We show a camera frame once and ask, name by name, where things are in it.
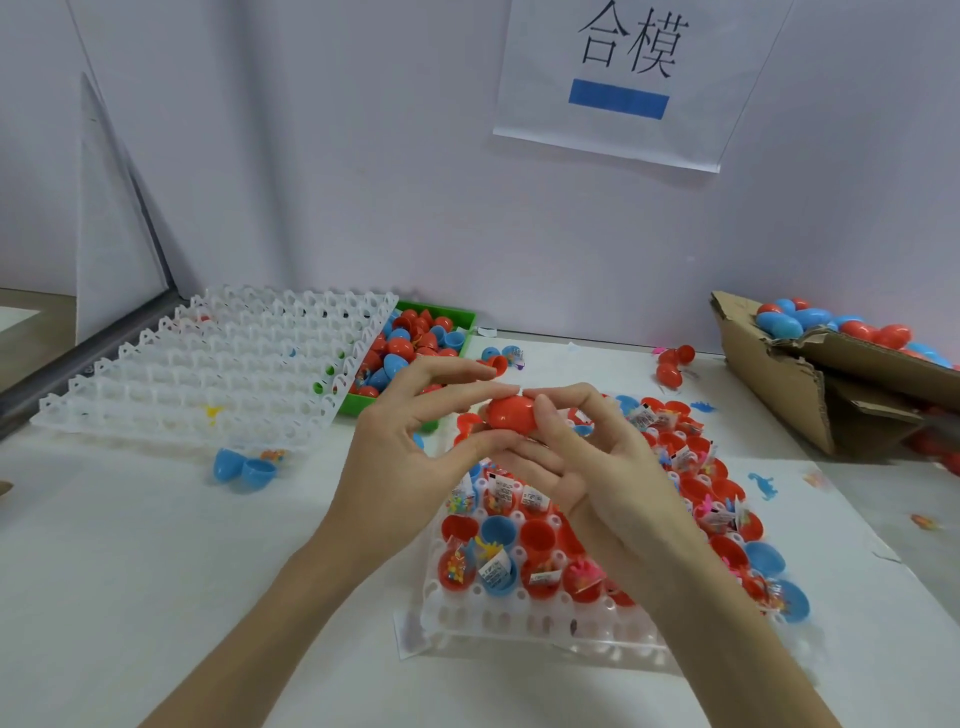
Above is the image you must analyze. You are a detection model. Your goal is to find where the person's left hand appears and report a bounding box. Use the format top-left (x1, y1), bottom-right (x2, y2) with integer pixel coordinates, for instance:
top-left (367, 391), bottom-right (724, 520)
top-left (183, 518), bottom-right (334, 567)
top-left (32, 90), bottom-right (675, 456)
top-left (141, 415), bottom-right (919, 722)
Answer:
top-left (307, 376), bottom-right (564, 594)

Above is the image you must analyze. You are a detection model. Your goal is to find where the person's right hand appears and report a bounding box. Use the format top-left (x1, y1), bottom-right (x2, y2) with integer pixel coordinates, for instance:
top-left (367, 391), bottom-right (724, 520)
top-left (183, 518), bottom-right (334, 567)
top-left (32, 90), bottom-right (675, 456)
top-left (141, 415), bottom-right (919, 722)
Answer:
top-left (487, 384), bottom-right (722, 602)

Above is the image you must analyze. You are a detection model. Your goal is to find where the blue egg shell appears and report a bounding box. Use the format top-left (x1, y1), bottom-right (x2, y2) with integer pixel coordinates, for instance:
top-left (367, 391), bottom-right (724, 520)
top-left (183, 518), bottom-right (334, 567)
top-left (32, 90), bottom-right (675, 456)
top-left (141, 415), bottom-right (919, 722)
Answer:
top-left (211, 448), bottom-right (279, 494)

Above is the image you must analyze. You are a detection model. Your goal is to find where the small capsule cluster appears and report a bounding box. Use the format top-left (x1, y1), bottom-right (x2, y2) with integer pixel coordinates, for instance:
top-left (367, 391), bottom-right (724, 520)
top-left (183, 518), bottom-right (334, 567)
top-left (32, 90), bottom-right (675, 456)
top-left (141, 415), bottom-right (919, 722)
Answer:
top-left (477, 345), bottom-right (525, 377)

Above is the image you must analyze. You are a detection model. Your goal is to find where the clear plastic egg tray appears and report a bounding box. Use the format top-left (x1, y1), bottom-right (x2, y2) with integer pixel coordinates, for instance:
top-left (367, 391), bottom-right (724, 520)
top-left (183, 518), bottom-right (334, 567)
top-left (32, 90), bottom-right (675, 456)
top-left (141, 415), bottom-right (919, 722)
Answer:
top-left (30, 286), bottom-right (399, 452)
top-left (412, 390), bottom-right (824, 669)

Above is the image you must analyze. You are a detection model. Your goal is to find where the cardboard box of capsules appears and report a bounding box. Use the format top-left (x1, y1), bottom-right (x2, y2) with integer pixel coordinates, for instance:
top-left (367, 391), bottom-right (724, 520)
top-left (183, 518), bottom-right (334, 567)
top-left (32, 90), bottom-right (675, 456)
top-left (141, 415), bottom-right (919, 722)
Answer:
top-left (711, 291), bottom-right (960, 459)

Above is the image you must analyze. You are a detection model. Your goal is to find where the pile of finished eggs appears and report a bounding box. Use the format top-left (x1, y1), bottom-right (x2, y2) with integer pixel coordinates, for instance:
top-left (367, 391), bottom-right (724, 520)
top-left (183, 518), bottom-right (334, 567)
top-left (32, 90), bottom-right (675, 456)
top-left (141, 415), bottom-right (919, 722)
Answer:
top-left (754, 295), bottom-right (960, 366)

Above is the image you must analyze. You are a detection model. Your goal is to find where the person's right forearm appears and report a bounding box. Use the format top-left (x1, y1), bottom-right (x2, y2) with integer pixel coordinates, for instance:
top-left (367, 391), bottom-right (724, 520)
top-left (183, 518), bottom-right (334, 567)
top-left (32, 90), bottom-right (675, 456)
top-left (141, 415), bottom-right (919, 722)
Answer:
top-left (637, 547), bottom-right (842, 728)

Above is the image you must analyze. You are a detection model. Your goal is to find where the person's left forearm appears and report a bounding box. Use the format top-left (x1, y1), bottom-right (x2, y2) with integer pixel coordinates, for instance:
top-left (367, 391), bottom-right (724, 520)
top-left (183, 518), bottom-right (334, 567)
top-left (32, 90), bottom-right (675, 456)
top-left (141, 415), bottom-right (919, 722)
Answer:
top-left (142, 540), bottom-right (384, 728)

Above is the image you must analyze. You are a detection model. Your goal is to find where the small white paper slip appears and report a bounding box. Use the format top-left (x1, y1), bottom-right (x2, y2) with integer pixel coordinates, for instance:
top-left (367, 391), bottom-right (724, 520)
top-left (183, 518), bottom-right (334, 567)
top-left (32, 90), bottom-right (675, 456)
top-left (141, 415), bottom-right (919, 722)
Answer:
top-left (394, 609), bottom-right (429, 657)

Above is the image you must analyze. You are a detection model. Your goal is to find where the green plastic tray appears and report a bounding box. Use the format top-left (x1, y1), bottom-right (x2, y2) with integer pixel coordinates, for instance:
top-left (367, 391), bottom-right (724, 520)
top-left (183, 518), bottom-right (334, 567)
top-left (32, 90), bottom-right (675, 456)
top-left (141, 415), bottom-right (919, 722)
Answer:
top-left (337, 300), bottom-right (479, 420)

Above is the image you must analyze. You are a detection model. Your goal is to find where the clear triangular panel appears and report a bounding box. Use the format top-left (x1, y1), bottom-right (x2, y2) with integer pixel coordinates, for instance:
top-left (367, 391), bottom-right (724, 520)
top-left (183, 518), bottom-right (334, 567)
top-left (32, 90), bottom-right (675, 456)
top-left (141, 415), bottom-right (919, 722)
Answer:
top-left (75, 75), bottom-right (170, 344)

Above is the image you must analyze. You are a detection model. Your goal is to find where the white paper sign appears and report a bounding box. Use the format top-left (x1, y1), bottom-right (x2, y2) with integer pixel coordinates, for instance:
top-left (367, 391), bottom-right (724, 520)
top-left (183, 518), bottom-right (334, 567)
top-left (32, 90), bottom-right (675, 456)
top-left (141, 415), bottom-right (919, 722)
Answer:
top-left (492, 0), bottom-right (794, 174)

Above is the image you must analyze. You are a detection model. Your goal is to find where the grey metal rail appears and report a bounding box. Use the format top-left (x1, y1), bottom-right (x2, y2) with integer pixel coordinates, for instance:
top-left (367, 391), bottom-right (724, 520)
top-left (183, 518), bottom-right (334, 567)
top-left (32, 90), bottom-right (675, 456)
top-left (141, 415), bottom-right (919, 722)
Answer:
top-left (0, 292), bottom-right (185, 441)

